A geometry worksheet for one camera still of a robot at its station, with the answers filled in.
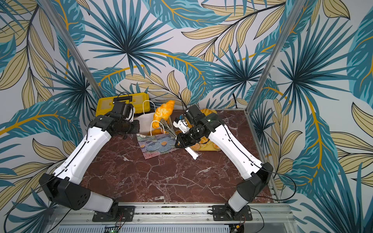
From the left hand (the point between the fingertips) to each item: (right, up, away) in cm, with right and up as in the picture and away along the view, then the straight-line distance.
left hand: (136, 129), depth 78 cm
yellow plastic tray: (+40, -11, +19) cm, 46 cm away
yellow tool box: (-6, +19, +26) cm, 33 cm away
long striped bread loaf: (+14, +9, -3) cm, 17 cm away
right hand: (+23, -7, -7) cm, 25 cm away
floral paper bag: (+8, -10, +7) cm, 14 cm away
